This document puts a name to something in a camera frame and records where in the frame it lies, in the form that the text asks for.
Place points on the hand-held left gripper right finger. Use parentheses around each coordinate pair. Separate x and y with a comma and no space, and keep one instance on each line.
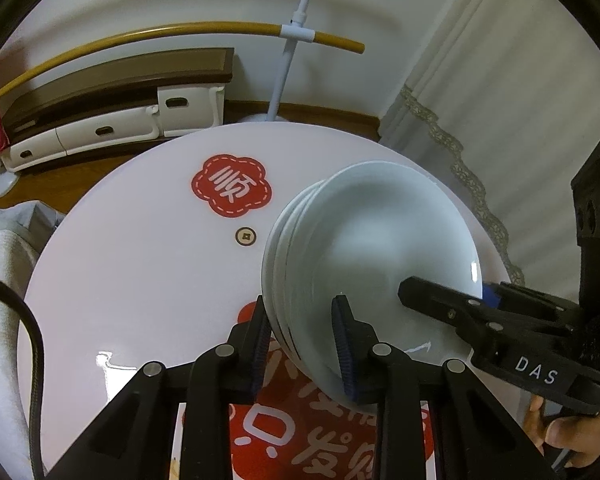
(342,345)

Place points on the white pleated curtain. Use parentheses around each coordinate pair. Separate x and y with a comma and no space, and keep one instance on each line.
(505,110)

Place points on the white slipper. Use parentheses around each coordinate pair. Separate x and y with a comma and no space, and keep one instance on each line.
(6,183)

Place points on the person's right hand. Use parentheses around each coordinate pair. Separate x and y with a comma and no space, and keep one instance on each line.
(575,435)

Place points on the low cabinet white drawers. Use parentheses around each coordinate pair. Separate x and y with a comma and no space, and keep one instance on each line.
(105,85)

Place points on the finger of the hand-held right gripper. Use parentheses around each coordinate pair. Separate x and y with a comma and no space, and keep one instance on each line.
(440,305)
(490,296)

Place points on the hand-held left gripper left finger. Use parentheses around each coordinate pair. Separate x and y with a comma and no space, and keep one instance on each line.
(260,355)

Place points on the round white printed table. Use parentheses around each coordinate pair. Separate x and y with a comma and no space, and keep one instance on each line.
(130,260)

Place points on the wooden bar rack white post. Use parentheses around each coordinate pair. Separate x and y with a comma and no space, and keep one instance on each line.
(297,33)

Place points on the white quilted blanket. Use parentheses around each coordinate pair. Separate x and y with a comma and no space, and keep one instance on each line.
(5,285)

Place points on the white ceramic bowl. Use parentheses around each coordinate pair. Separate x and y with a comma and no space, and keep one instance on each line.
(380,240)
(268,285)
(281,280)

